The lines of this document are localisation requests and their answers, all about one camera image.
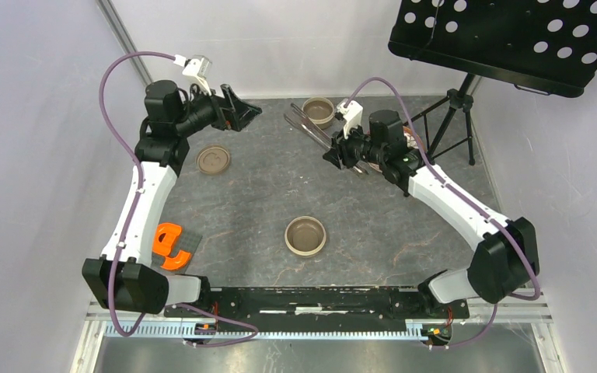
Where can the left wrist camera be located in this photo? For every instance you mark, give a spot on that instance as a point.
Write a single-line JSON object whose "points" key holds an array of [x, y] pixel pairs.
{"points": [[195, 69]]}

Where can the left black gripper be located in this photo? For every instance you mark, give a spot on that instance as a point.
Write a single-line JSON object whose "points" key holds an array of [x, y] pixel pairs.
{"points": [[233, 113]]}

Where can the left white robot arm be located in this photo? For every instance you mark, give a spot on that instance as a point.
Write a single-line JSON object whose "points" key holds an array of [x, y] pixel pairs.
{"points": [[122, 277]]}

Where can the black music stand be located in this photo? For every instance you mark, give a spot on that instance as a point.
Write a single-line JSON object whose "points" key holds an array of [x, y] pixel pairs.
{"points": [[549, 47]]}

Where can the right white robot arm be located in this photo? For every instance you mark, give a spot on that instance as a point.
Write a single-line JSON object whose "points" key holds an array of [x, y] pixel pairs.
{"points": [[505, 254]]}

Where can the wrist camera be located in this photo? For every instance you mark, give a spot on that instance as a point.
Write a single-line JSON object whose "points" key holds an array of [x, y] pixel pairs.
{"points": [[349, 112], [195, 69]]}

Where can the far brown bowl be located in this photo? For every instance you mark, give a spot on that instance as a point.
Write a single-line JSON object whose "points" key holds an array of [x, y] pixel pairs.
{"points": [[320, 111]]}

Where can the brown bowl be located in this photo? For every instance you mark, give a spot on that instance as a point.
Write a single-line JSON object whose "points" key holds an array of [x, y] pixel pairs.
{"points": [[305, 236], [320, 111]]}

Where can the grey lego baseplate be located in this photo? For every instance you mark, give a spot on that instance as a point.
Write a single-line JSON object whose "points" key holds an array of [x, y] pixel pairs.
{"points": [[188, 242]]}

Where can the orange horseshoe toy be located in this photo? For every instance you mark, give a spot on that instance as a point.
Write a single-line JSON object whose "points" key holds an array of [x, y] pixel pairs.
{"points": [[167, 237]]}

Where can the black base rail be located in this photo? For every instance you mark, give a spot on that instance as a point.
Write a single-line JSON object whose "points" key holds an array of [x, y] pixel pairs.
{"points": [[324, 309]]}

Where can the near brown bowl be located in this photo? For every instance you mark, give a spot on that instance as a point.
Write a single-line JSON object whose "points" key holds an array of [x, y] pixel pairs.
{"points": [[305, 236]]}

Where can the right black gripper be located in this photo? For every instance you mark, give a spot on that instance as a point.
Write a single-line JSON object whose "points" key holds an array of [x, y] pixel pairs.
{"points": [[343, 146]]}

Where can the left brown lid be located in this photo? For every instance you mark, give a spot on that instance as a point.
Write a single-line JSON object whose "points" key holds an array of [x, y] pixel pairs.
{"points": [[213, 160]]}

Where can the patterned orange plate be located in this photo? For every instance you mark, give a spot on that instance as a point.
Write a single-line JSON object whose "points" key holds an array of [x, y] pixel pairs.
{"points": [[412, 141]]}

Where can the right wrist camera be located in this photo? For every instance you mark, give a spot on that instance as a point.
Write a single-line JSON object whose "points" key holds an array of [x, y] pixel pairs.
{"points": [[349, 112]]}

